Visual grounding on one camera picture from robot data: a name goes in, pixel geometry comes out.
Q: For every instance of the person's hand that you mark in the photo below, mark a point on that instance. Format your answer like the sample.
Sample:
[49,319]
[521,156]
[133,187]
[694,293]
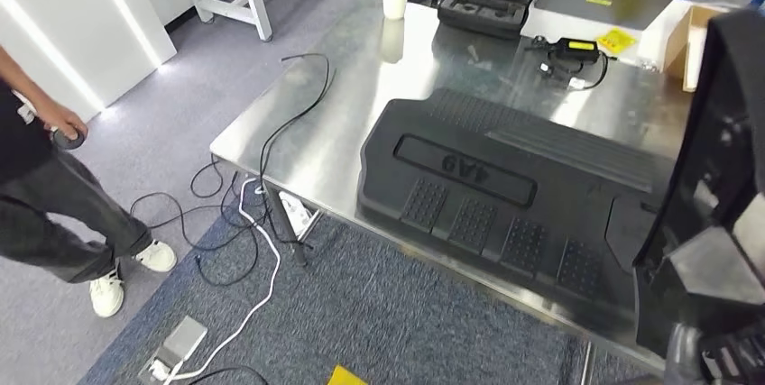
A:
[63,119]

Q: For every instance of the black tape roll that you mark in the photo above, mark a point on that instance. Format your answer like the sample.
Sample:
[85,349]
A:
[69,143]

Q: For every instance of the black plastic panel part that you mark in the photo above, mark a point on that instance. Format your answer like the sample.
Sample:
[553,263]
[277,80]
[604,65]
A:
[717,101]

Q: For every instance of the person's forearm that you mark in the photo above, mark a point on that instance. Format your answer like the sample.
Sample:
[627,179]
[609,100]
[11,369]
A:
[24,86]

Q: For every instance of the stainless steel workbench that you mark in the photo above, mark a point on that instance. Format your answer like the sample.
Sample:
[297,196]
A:
[334,131]

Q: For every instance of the person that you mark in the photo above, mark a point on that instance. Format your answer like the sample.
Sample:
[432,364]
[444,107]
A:
[48,209]

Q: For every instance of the person's white shoe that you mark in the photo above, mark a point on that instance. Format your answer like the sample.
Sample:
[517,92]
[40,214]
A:
[106,296]
[158,258]

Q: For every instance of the grey floor socket box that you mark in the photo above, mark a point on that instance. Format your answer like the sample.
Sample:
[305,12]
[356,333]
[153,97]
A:
[185,334]

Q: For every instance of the white power strip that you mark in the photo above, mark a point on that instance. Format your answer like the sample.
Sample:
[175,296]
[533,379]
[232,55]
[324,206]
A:
[296,215]

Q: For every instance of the black engine cover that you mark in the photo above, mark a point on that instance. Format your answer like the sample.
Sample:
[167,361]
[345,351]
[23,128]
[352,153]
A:
[538,221]

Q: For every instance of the yellow sticker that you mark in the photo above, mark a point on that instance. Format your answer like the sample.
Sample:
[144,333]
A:
[617,40]

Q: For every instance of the cardboard box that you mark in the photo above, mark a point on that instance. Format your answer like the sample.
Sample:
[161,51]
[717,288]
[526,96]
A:
[678,48]

